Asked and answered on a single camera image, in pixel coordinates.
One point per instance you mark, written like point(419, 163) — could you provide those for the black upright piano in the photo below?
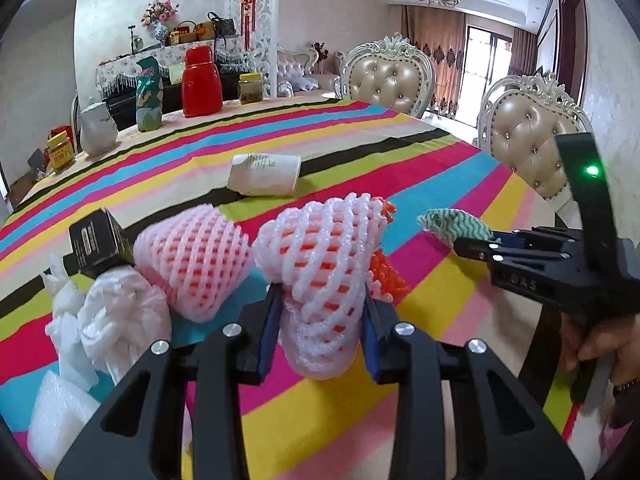
point(170, 100)

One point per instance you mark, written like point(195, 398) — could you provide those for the white lattice screen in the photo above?
point(267, 20)

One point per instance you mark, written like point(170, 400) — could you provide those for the brown patterned curtain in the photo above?
point(435, 45)

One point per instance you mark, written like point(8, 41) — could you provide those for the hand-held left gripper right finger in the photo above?
point(372, 342)

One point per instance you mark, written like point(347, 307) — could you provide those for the crumpled white tissue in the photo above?
point(65, 325)

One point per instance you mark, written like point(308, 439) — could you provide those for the small printed cardboard box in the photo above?
point(95, 242)

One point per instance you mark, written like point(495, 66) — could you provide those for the dark plain curtain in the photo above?
point(522, 52)

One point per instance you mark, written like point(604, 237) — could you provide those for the pink tufted sofa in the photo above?
point(295, 65)

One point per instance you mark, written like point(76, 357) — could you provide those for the dark wooden door frame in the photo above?
point(575, 25)

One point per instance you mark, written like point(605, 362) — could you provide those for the yellow label glass jar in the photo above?
point(61, 157)

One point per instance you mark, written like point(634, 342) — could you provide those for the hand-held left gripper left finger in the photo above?
point(267, 332)

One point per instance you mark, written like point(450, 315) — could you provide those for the red thermos jug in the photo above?
point(202, 90)

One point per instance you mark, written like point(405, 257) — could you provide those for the blue white vase with flowers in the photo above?
point(160, 32)

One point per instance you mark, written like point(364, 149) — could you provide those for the white bubble wrap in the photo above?
point(60, 415)

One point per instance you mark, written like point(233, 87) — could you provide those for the dark content glass jar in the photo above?
point(250, 92)

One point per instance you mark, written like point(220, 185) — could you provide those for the green white knitted cloth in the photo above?
point(450, 225)

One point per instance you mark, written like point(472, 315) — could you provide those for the person's right hand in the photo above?
point(627, 347)

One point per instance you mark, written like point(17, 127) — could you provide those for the window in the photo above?
point(487, 60)

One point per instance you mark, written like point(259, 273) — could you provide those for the red gift boxes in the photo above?
point(59, 131)

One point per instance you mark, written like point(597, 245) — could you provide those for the dark handbag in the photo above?
point(223, 26)

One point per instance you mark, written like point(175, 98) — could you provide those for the white plastic bag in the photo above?
point(125, 315)

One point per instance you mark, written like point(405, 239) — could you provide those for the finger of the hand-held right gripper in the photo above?
point(540, 239)
point(475, 249)

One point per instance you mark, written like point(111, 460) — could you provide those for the fruit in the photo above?
point(192, 265)

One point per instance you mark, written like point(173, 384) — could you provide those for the white ceramic jug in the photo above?
point(99, 132)

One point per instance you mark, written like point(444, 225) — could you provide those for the white paper cup green print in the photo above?
point(265, 175)

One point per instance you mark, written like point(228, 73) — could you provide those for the tufted beige ornate chair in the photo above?
point(525, 135)
point(385, 80)

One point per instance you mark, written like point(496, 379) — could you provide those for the striped colourful tablecloth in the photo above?
point(450, 300)

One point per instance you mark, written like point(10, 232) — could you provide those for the green patterned vase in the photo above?
point(149, 105)

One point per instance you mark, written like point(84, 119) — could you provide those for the cream paper sheet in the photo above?
point(176, 74)

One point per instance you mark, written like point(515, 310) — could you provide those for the floral lace piano cover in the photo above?
point(120, 67)

